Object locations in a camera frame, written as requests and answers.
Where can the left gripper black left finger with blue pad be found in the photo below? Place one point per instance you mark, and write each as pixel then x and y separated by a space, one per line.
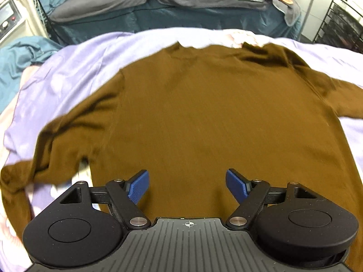
pixel 86 224

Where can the blue quilt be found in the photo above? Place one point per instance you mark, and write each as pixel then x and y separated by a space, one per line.
pixel 27 51

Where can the brown knit sweater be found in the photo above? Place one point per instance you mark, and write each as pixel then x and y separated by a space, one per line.
pixel 186 116

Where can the beige appliance with knobs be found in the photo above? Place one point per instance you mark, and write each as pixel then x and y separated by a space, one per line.
pixel 19 18

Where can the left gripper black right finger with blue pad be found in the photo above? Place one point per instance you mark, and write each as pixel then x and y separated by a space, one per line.
pixel 292 225

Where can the dark teal bed skirt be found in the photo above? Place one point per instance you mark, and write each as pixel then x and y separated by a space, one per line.
pixel 154 15

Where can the lavender floral bed sheet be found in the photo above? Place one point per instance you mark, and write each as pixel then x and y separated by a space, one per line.
pixel 73 73

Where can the black wire rack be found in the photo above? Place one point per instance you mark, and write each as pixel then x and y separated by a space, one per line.
pixel 341 27

